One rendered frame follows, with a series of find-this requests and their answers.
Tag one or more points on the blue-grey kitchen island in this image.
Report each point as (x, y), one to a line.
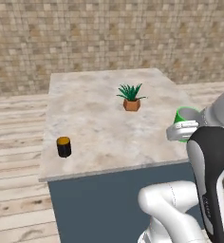
(117, 196)

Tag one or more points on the green mug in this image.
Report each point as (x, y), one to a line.
(182, 114)

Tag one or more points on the black and yellow mug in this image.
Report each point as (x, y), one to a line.
(64, 148)

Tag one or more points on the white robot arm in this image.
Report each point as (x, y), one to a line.
(209, 158)

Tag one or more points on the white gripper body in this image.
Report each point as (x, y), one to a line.
(182, 130)

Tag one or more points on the green plant in brown pot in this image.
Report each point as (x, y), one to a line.
(131, 98)

